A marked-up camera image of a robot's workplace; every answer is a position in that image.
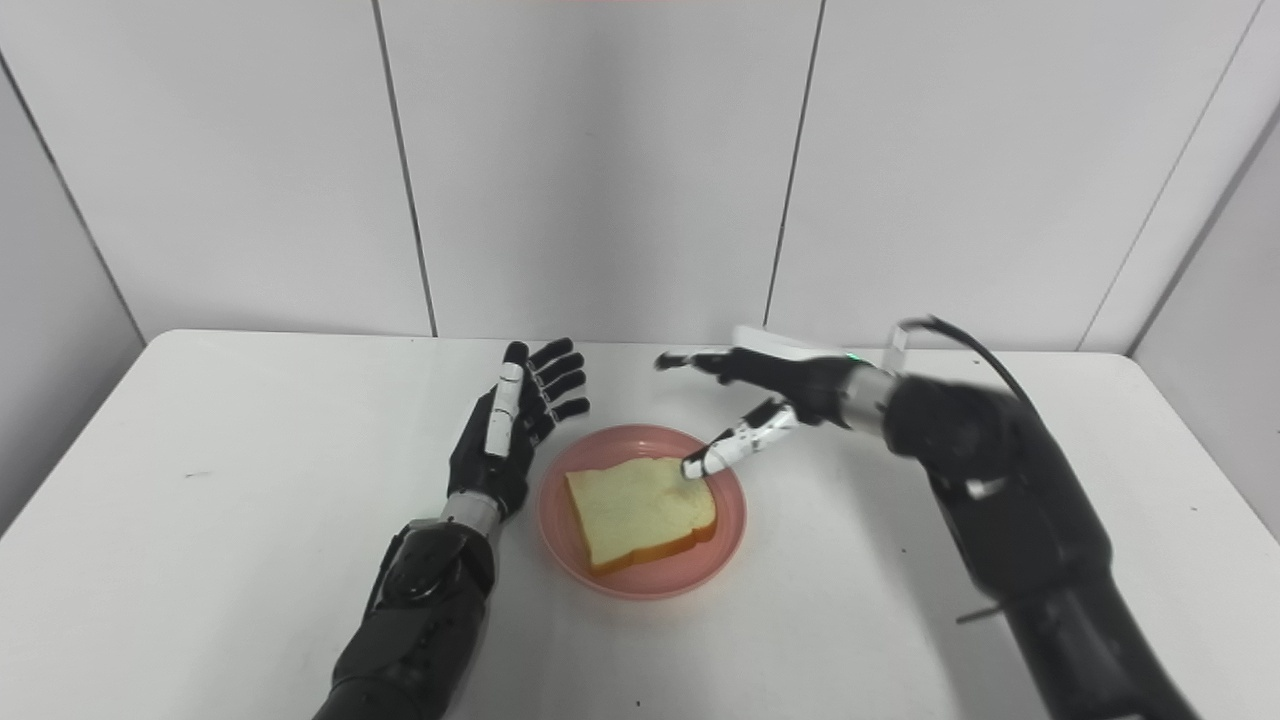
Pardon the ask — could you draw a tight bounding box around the pink round plate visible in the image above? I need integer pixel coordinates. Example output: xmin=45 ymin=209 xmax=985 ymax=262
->
xmin=536 ymin=424 xmax=748 ymax=601

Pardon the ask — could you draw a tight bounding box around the slice of bread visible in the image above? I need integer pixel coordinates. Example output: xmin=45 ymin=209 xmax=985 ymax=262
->
xmin=566 ymin=457 xmax=718 ymax=576

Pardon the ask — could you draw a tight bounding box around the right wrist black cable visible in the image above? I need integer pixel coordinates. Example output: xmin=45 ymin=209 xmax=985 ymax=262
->
xmin=893 ymin=316 xmax=1043 ymax=426

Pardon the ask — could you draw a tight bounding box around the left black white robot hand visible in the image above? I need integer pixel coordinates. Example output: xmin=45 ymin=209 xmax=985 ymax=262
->
xmin=447 ymin=338 xmax=591 ymax=521

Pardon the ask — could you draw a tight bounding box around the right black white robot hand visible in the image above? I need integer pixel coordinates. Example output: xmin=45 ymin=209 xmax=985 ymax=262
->
xmin=655 ymin=325 xmax=873 ymax=481

